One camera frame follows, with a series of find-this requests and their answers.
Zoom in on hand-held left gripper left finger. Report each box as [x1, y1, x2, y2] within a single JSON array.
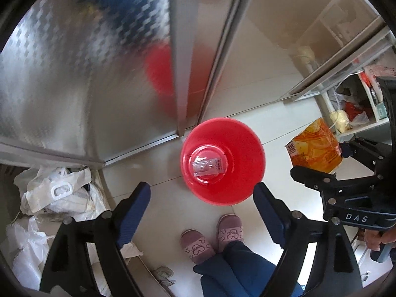
[[40, 181, 152, 297]]

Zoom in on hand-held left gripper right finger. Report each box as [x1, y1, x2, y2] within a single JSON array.
[[253, 182, 364, 297]]

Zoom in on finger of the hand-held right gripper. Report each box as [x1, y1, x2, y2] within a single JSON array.
[[290, 165, 377, 193], [342, 136, 392, 174]]

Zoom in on orange snack bag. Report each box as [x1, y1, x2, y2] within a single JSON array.
[[285, 118, 343, 174]]

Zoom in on red plastic bin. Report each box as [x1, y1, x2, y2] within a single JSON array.
[[180, 118, 267, 206]]

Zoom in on person's right hand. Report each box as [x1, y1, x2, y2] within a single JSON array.
[[363, 226, 396, 252]]

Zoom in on white storage shelf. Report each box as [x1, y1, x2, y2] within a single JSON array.
[[316, 65, 396, 138]]

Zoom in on clear plastic bag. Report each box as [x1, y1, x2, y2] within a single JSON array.
[[334, 86, 371, 128]]

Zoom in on crumpled white paper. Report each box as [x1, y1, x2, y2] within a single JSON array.
[[123, 241, 145, 258]]

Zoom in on cream plastic bag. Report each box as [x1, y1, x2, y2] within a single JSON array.
[[329, 110, 351, 133]]

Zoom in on pink patterned slipper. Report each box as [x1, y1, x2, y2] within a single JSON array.
[[217, 214, 245, 252], [180, 229, 217, 265]]

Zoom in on red plastic bag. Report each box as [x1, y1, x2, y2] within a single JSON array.
[[344, 101, 369, 121]]

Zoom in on person's blue trousers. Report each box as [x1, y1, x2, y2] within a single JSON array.
[[193, 241, 304, 297]]

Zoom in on small clear packet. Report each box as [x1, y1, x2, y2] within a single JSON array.
[[192, 158, 225, 177]]

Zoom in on white woven sack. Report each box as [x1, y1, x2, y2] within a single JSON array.
[[5, 217, 50, 289]]

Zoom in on embossed steel cabinet door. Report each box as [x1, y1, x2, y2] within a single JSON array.
[[0, 0, 186, 168]]

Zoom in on smooth steel cabinet door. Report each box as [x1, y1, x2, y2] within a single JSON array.
[[182, 0, 387, 133]]

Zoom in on white bag with handle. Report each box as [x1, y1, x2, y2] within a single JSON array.
[[14, 165, 93, 220]]

